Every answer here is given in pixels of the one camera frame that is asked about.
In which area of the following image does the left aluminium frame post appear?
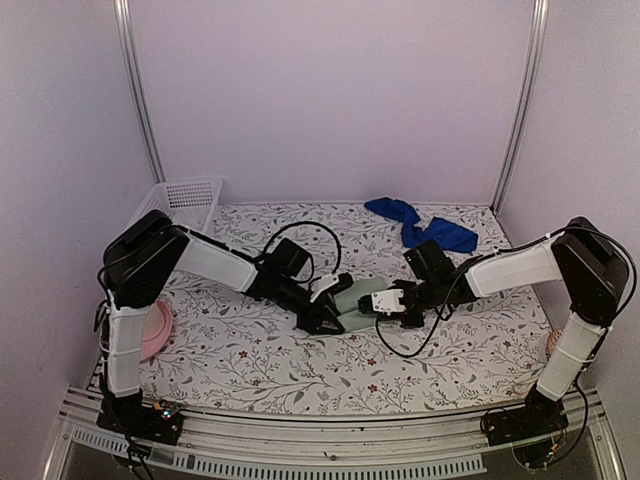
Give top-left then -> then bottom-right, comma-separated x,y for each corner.
113,0 -> 166,183

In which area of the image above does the aluminium frame post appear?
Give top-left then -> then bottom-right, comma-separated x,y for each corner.
113,0 -> 166,183
490,0 -> 550,217

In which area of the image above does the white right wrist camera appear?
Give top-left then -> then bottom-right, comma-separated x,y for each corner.
371,289 -> 406,315

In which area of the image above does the blue towel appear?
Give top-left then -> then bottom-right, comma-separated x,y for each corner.
364,197 -> 479,254

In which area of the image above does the light green towel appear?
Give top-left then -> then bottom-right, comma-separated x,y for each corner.
333,277 -> 389,333

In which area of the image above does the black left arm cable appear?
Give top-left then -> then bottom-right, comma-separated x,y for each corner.
259,221 -> 343,286

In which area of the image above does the white plastic basket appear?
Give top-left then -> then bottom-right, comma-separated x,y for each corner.
127,176 -> 224,233

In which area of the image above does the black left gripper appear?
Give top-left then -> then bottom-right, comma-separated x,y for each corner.
273,276 -> 344,334

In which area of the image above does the pink plate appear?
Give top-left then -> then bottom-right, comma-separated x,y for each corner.
140,300 -> 173,362

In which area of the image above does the orange patterned round object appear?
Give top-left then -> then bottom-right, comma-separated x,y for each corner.
545,329 -> 563,359

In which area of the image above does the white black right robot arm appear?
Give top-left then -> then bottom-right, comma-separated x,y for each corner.
358,217 -> 639,436

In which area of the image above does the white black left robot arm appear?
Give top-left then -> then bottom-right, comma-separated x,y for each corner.
97,210 -> 355,434

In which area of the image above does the right aluminium frame post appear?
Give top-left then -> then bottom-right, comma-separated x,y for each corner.
490,0 -> 550,217

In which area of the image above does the aluminium front rail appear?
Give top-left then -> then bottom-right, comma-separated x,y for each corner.
43,388 -> 629,479

